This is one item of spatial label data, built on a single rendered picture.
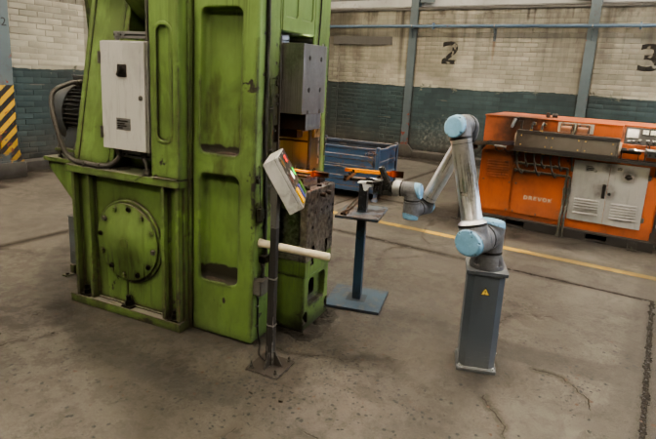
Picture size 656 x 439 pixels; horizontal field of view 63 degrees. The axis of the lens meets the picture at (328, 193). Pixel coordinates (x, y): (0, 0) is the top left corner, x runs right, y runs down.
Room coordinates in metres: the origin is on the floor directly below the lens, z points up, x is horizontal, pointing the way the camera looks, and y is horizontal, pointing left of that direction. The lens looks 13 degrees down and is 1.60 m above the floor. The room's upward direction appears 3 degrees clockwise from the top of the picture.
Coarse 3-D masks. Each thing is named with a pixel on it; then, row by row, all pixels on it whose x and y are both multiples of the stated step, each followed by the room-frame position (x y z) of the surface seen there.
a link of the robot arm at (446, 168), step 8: (472, 136) 2.85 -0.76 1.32; (448, 152) 2.94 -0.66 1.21; (448, 160) 2.94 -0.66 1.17; (440, 168) 2.97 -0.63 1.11; (448, 168) 2.94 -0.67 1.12; (440, 176) 2.96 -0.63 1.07; (448, 176) 2.96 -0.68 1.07; (432, 184) 2.99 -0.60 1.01; (440, 184) 2.98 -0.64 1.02; (424, 192) 3.04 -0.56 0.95; (432, 192) 2.99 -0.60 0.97; (424, 200) 3.02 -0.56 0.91; (432, 200) 3.01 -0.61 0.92; (424, 208) 3.00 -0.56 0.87; (432, 208) 3.07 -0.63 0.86
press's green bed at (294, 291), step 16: (288, 272) 3.12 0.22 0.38; (304, 272) 3.07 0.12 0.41; (320, 272) 3.36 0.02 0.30; (288, 288) 3.12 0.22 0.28; (304, 288) 3.09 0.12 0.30; (320, 288) 3.36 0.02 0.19; (288, 304) 3.12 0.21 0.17; (304, 304) 3.09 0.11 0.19; (320, 304) 3.31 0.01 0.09; (288, 320) 3.12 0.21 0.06; (304, 320) 3.14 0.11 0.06
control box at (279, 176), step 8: (280, 152) 2.68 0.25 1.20; (272, 160) 2.50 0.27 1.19; (280, 160) 2.55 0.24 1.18; (288, 160) 2.80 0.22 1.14; (264, 168) 2.50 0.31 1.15; (272, 168) 2.50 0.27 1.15; (280, 168) 2.50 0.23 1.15; (288, 168) 2.66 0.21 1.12; (272, 176) 2.50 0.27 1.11; (280, 176) 2.50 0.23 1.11; (288, 176) 2.54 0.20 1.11; (296, 176) 2.78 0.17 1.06; (280, 184) 2.50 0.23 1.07; (288, 184) 2.50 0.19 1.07; (296, 184) 2.63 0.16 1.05; (280, 192) 2.50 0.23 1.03; (288, 192) 2.50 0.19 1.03; (296, 192) 2.51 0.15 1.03; (288, 200) 2.50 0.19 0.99; (296, 200) 2.50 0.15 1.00; (288, 208) 2.50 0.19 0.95; (296, 208) 2.50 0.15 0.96
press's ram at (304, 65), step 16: (288, 48) 3.12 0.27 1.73; (304, 48) 3.08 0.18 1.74; (320, 48) 3.27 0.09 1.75; (288, 64) 3.12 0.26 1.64; (304, 64) 3.08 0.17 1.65; (320, 64) 3.28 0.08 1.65; (288, 80) 3.12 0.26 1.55; (304, 80) 3.09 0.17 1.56; (320, 80) 3.29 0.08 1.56; (288, 96) 3.12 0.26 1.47; (304, 96) 3.10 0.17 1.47; (320, 96) 3.30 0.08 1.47; (288, 112) 3.12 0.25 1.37; (304, 112) 3.10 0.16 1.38; (320, 112) 3.31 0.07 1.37
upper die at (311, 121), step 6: (282, 114) 3.19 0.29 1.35; (288, 114) 3.17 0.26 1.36; (294, 114) 3.16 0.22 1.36; (306, 114) 3.13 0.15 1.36; (312, 114) 3.21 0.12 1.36; (318, 114) 3.28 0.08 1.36; (282, 120) 3.19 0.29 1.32; (288, 120) 3.17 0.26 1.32; (294, 120) 3.16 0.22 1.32; (300, 120) 3.14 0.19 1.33; (306, 120) 3.13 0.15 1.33; (312, 120) 3.21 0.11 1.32; (318, 120) 3.29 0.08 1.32; (282, 126) 3.19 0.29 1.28; (288, 126) 3.17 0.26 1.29; (294, 126) 3.15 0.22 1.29; (300, 126) 3.14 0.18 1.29; (306, 126) 3.13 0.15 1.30; (312, 126) 3.22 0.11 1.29; (318, 126) 3.29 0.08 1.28
